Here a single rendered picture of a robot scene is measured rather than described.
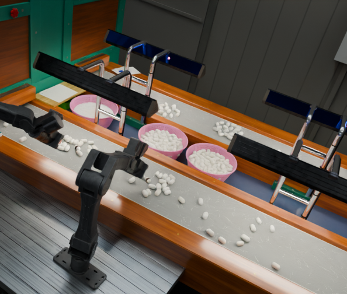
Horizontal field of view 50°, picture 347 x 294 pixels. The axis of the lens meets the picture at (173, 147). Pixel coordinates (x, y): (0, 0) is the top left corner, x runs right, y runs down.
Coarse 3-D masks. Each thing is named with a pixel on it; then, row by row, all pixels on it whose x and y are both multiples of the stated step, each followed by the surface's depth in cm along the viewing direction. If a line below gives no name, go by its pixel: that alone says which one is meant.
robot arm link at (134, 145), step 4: (132, 140) 144; (136, 140) 144; (128, 144) 144; (132, 144) 143; (136, 144) 143; (140, 144) 146; (124, 148) 143; (128, 148) 143; (132, 148) 143; (136, 148) 144; (140, 148) 146; (124, 152) 143; (128, 152) 143; (132, 152) 143; (136, 152) 143; (132, 160) 137; (132, 164) 138; (132, 168) 140
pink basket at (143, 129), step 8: (144, 128) 202; (152, 128) 206; (160, 128) 208; (168, 128) 208; (176, 128) 207; (184, 136) 203; (184, 144) 200; (160, 152) 187; (168, 152) 187; (176, 152) 190
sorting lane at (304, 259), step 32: (0, 128) 179; (64, 128) 190; (64, 160) 170; (128, 192) 161; (192, 192) 169; (192, 224) 153; (224, 224) 157; (256, 224) 161; (256, 256) 146; (288, 256) 149; (320, 256) 152; (320, 288) 139
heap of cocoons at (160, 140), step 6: (150, 132) 204; (156, 132) 206; (162, 132) 206; (168, 132) 206; (144, 138) 198; (150, 138) 198; (156, 138) 199; (162, 138) 201; (168, 138) 203; (174, 138) 203; (180, 138) 204; (150, 144) 194; (156, 144) 194; (162, 144) 198; (168, 144) 197; (174, 144) 199; (180, 144) 199; (168, 150) 192; (174, 150) 193; (168, 156) 190
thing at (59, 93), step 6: (60, 84) 219; (48, 90) 210; (54, 90) 212; (60, 90) 213; (66, 90) 214; (72, 90) 216; (48, 96) 205; (54, 96) 207; (60, 96) 208; (66, 96) 209
